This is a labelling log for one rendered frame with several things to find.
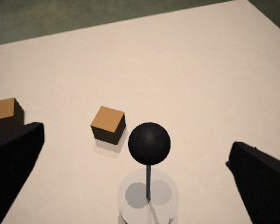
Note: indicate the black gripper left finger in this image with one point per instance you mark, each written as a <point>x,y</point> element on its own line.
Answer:
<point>19,151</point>

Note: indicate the brown cube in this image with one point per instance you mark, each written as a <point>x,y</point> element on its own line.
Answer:
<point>108,125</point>
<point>11,114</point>

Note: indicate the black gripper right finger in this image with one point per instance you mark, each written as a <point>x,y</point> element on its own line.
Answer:
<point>257,178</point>

